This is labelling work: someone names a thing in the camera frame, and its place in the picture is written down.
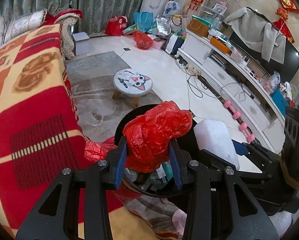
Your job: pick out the white foam block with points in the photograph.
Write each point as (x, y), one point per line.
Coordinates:
(213, 136)

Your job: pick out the grey floor rug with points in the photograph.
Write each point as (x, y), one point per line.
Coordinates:
(138, 216)

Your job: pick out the white embroidered pillow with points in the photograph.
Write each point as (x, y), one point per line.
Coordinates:
(21, 25)

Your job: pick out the black trash bin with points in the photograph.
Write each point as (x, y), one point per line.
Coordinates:
(159, 183)

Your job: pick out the grey cloth on television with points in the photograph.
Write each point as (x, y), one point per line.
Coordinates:
(258, 34)

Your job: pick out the red plastic floor bag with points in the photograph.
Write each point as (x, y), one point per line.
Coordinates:
(143, 41)

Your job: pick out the cat print stool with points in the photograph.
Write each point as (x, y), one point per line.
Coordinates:
(132, 84)

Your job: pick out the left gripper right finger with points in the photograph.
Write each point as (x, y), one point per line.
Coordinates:
(178, 159)

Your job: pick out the white storage box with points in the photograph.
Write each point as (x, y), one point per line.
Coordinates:
(81, 43)

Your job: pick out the white tv cabinet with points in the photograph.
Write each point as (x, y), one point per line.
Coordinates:
(229, 80)

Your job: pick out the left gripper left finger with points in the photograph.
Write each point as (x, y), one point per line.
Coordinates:
(117, 161)

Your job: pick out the blue shopping bag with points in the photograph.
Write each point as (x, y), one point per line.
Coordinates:
(143, 20)

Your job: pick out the orange red checkered blanket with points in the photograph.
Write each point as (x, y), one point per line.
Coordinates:
(49, 188)

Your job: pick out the pink dumbbell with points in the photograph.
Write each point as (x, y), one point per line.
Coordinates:
(235, 113)

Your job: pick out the red gift bag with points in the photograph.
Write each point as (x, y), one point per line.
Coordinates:
(116, 25)

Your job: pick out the black television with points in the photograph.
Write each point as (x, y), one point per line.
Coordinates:
(287, 70)

